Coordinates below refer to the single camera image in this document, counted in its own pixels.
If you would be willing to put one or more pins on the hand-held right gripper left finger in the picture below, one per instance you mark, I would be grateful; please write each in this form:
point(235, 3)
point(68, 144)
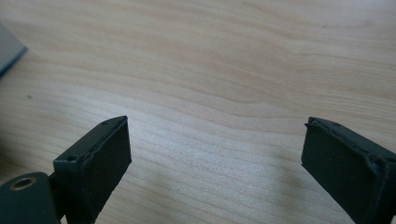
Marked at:
point(93, 168)

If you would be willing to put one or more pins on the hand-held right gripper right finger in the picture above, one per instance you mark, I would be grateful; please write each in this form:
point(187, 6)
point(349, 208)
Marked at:
point(348, 168)

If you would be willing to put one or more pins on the blue hardcover book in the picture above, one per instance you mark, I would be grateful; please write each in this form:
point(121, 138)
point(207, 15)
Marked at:
point(7, 46)

